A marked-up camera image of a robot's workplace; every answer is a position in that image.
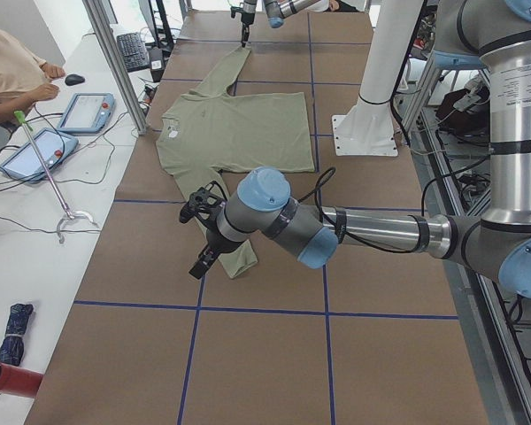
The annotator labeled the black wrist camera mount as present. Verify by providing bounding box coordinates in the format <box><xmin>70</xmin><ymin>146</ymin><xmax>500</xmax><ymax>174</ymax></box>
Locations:
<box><xmin>179</xmin><ymin>181</ymin><xmax>227</xmax><ymax>228</ymax></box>

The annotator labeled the metal reacher grabber tool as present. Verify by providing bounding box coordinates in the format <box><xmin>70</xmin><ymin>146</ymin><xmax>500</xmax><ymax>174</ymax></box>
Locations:
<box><xmin>14</xmin><ymin>110</ymin><xmax>99</xmax><ymax>244</ymax></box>

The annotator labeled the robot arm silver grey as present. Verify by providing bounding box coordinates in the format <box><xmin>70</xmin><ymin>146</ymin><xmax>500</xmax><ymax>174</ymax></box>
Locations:
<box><xmin>230</xmin><ymin>0</ymin><xmax>330</xmax><ymax>47</ymax></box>
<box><xmin>180</xmin><ymin>1</ymin><xmax>531</xmax><ymax>298</ymax></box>

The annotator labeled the blue teach pendant far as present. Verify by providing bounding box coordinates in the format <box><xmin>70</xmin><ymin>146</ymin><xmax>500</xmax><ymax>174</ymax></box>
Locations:
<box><xmin>57</xmin><ymin>93</ymin><xmax>115</xmax><ymax>135</ymax></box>

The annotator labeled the seated person beige shirt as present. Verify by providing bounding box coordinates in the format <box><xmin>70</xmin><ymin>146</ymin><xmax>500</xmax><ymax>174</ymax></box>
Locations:
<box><xmin>0</xmin><ymin>29</ymin><xmax>65</xmax><ymax>127</ymax></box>

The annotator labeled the black thin table cable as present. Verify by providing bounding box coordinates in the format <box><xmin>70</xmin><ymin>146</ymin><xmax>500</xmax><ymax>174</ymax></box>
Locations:
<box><xmin>0</xmin><ymin>110</ymin><xmax>136</xmax><ymax>236</ymax></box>

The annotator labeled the red cylinder tube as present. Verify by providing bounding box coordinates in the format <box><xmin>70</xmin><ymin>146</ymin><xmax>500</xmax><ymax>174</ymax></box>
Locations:
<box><xmin>0</xmin><ymin>362</ymin><xmax>43</xmax><ymax>398</ymax></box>

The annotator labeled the aluminium frame post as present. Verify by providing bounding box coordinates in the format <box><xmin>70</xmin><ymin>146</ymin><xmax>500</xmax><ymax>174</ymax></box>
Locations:
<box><xmin>82</xmin><ymin>0</ymin><xmax>147</xmax><ymax>135</ymax></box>

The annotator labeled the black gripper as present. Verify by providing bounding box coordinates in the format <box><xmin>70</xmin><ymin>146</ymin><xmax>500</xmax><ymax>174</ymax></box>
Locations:
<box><xmin>189</xmin><ymin>229</ymin><xmax>237</xmax><ymax>279</ymax></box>
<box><xmin>241</xmin><ymin>8</ymin><xmax>256</xmax><ymax>47</ymax></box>

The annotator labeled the black computer mouse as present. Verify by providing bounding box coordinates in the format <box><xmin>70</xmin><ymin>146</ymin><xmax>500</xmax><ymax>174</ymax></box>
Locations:
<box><xmin>65</xmin><ymin>73</ymin><xmax>86</xmax><ymax>86</ymax></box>

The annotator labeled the black keyboard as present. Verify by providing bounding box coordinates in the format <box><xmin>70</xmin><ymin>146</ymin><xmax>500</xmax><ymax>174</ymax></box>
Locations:
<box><xmin>116</xmin><ymin>32</ymin><xmax>150</xmax><ymax>72</ymax></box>

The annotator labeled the brown table mat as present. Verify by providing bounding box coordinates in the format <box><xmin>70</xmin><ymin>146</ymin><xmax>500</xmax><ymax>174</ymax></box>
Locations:
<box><xmin>27</xmin><ymin>12</ymin><xmax>489</xmax><ymax>424</ymax></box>

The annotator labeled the black power adapter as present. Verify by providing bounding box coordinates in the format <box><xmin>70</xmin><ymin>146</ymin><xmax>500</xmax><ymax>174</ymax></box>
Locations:
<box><xmin>148</xmin><ymin>47</ymin><xmax>165</xmax><ymax>82</ymax></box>

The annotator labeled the olive green long-sleeve shirt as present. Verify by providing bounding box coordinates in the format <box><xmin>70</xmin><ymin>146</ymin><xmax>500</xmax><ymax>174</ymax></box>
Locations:
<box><xmin>153</xmin><ymin>45</ymin><xmax>317</xmax><ymax>280</ymax></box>

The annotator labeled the blue teach pendant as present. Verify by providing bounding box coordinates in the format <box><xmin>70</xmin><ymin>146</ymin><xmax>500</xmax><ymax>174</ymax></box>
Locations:
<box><xmin>0</xmin><ymin>127</ymin><xmax>80</xmax><ymax>183</ymax></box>
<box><xmin>57</xmin><ymin>93</ymin><xmax>115</xmax><ymax>135</ymax></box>

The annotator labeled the folded dark blue umbrella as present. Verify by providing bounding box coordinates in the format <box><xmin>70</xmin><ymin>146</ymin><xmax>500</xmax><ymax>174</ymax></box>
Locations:
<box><xmin>0</xmin><ymin>303</ymin><xmax>34</xmax><ymax>367</ymax></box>

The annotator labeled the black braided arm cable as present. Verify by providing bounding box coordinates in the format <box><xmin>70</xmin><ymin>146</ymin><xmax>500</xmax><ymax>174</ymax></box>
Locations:
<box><xmin>312</xmin><ymin>166</ymin><xmax>492</xmax><ymax>254</ymax></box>

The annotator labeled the blue teach pendant near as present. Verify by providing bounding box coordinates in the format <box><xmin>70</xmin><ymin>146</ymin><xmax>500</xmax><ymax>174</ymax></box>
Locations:
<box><xmin>0</xmin><ymin>127</ymin><xmax>80</xmax><ymax>183</ymax></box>

